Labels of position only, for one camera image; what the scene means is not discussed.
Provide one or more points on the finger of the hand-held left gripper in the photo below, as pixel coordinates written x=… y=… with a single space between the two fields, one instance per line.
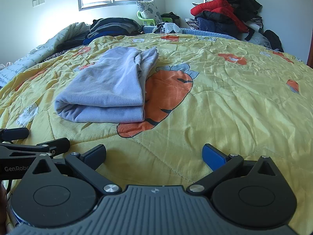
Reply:
x=14 y=134
x=58 y=146

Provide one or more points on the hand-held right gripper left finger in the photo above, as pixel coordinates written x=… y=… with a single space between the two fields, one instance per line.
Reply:
x=97 y=154

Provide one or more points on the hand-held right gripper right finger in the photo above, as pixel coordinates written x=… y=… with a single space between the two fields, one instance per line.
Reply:
x=212 y=156

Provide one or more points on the lavender long-sleeve sweater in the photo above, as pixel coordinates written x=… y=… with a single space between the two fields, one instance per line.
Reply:
x=105 y=85

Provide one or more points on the stack of dark folded clothes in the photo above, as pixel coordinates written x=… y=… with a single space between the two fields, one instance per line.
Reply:
x=112 y=28

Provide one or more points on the yellow floral quilt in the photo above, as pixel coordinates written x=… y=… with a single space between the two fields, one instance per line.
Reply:
x=220 y=102

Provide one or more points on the white quilted blanket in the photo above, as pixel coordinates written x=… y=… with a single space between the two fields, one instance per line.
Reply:
x=36 y=53

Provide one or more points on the black white striped cloth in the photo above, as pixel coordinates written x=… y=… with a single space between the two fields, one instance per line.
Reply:
x=56 y=53

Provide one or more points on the light blue fleece blanket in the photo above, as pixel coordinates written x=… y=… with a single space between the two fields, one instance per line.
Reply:
x=207 y=32

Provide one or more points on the clear plastic bag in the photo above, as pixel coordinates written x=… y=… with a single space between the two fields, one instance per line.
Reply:
x=258 y=39

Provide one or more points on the black bag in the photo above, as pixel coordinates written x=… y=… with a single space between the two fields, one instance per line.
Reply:
x=272 y=40

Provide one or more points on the navy puffer jacket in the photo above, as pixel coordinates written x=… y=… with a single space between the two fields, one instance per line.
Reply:
x=215 y=24

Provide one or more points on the black white checkered cloth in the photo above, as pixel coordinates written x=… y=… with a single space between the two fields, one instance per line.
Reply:
x=192 y=23

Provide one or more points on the white plastic bag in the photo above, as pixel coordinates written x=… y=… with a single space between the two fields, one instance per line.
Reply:
x=168 y=27

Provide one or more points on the brown wooden door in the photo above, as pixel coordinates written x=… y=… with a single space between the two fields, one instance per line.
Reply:
x=310 y=60

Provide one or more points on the green plastic chair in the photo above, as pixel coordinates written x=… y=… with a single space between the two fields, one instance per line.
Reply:
x=144 y=19

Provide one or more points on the red puffer jacket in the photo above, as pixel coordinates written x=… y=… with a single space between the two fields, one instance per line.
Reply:
x=217 y=7

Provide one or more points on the grey patterned pillow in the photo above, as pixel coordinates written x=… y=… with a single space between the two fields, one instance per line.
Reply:
x=148 y=11

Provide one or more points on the white wall switch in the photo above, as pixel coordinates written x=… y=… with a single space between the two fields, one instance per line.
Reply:
x=38 y=1

